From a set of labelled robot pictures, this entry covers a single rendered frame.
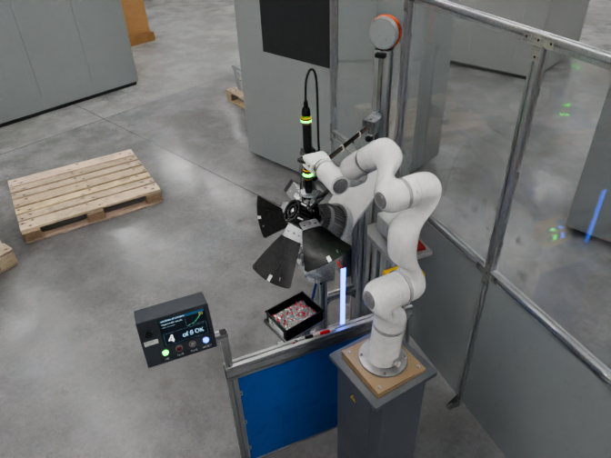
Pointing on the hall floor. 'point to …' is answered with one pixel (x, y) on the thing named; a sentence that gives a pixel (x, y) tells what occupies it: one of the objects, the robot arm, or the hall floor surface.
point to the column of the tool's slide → (379, 137)
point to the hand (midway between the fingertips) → (307, 152)
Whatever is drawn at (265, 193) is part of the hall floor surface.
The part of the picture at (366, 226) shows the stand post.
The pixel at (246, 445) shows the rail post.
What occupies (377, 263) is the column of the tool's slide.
